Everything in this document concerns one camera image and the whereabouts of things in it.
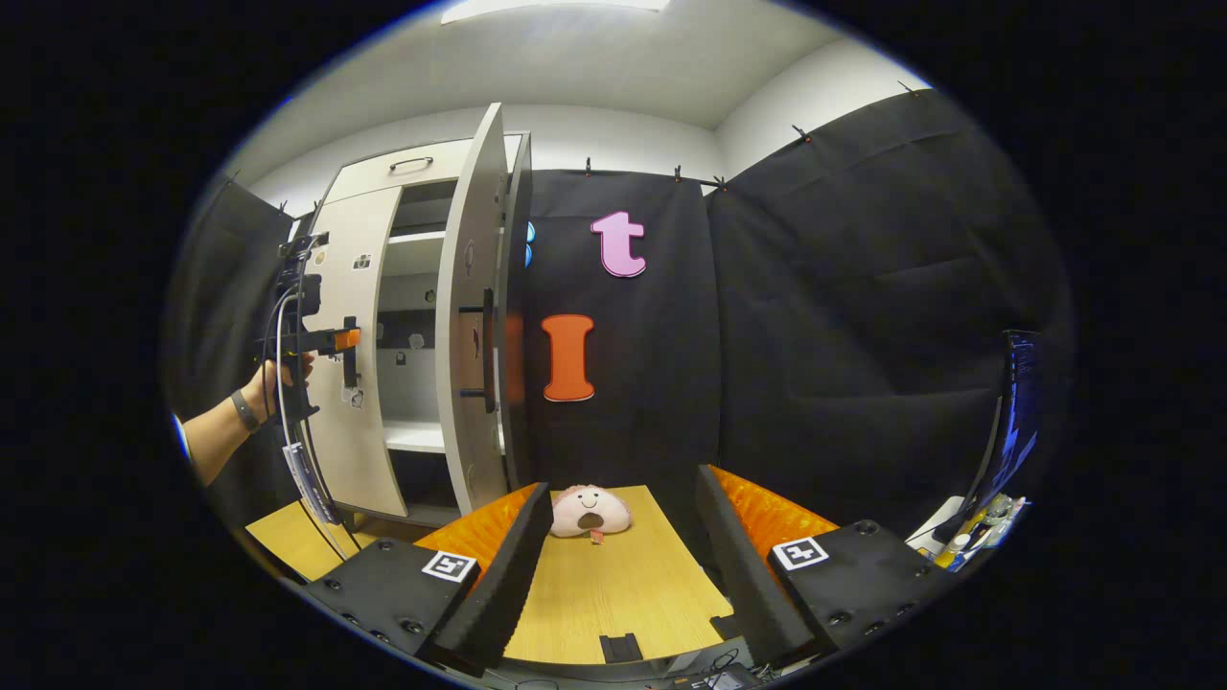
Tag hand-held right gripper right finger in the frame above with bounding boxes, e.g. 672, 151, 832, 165
695, 465, 955, 669

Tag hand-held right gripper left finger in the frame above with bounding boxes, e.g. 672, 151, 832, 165
302, 482, 554, 677

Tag white cabinet door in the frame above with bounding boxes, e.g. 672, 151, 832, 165
299, 187, 410, 519
436, 103, 533, 517

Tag white double-door shoe cabinet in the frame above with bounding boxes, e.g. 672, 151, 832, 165
288, 129, 533, 528

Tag white cabinet shelf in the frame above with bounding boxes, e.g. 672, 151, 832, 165
383, 420, 506, 457
383, 228, 448, 279

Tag pink plush toy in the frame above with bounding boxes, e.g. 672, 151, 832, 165
549, 484, 634, 544

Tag colourful small items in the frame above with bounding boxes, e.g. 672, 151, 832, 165
935, 494, 1031, 571

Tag black backdrop cloth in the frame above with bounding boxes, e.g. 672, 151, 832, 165
163, 86, 1070, 547

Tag black computer monitor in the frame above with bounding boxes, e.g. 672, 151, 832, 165
978, 329, 1046, 509

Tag large ceiling light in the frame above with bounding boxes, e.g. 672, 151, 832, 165
439, 0, 672, 26

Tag gripper cable bundle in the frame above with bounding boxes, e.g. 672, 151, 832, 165
261, 287, 363, 562

